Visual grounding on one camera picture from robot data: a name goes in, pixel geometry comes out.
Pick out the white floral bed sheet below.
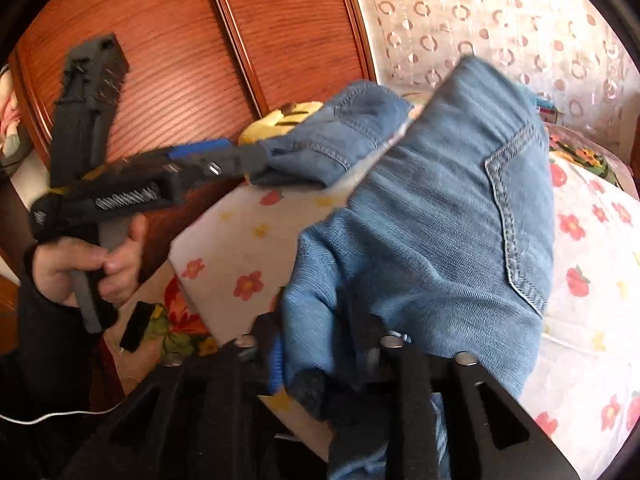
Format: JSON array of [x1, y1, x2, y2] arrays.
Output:
[[167, 152, 640, 466]]

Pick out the floral plush blanket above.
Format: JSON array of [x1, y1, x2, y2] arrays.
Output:
[[145, 122, 626, 361]]

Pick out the sheer curtain with circles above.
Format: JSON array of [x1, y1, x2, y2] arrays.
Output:
[[345, 0, 638, 131]]

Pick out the yellow plush toy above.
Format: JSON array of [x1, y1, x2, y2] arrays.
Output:
[[237, 101, 326, 146]]

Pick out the pink soft toy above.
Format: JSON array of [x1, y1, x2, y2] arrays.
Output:
[[0, 67, 33, 168]]

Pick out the ribbed wooden wardrobe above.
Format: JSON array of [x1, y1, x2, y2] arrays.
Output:
[[7, 0, 378, 281]]

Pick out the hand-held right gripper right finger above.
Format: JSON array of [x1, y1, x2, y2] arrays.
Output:
[[345, 305, 581, 480]]

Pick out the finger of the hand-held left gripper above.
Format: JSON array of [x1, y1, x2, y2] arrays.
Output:
[[167, 140, 238, 161], [165, 152, 273, 186]]

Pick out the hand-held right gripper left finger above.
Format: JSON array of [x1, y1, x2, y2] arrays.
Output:
[[60, 312, 286, 480]]

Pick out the blue denim pants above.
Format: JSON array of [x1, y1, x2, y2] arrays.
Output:
[[247, 55, 556, 480]]

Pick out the black strap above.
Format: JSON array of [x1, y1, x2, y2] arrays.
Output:
[[119, 301, 153, 352]]

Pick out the person's left forearm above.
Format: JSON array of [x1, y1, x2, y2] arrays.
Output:
[[0, 247, 126, 461]]

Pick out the person's left hand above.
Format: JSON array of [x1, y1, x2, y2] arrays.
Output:
[[32, 215, 146, 308]]

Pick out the white cable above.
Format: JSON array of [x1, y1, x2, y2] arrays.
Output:
[[0, 407, 123, 426]]

